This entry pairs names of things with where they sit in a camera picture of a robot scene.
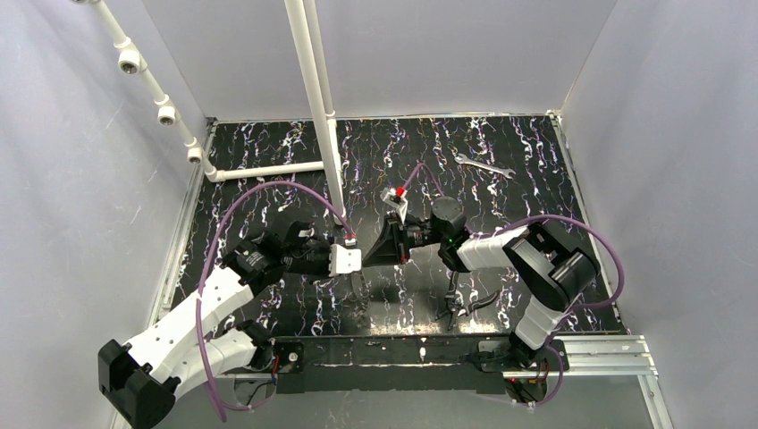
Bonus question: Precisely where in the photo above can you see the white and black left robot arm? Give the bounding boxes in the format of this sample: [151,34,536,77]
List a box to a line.
[97,216,361,428]

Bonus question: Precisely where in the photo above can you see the black wire stripper pliers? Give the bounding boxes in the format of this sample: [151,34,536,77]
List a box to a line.
[434,272,500,331]

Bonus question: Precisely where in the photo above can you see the aluminium extrusion rail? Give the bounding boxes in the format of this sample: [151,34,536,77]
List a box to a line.
[206,330,658,376]

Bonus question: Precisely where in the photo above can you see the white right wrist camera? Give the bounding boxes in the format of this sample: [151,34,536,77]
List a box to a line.
[380,186,408,223]

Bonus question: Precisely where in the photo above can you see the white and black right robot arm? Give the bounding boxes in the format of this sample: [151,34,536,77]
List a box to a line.
[362,197,600,368]

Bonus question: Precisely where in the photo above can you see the silver open-end wrench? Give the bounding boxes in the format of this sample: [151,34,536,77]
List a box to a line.
[454,154,515,179]

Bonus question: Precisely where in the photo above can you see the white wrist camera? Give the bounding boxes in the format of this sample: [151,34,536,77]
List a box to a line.
[380,186,408,223]
[329,244,362,277]

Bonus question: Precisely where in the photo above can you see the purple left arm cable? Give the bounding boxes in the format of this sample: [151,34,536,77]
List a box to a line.
[195,180,357,424]

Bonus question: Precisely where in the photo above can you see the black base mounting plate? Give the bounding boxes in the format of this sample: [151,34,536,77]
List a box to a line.
[215,335,569,396]

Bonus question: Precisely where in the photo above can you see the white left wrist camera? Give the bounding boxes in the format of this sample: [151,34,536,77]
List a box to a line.
[329,244,362,277]

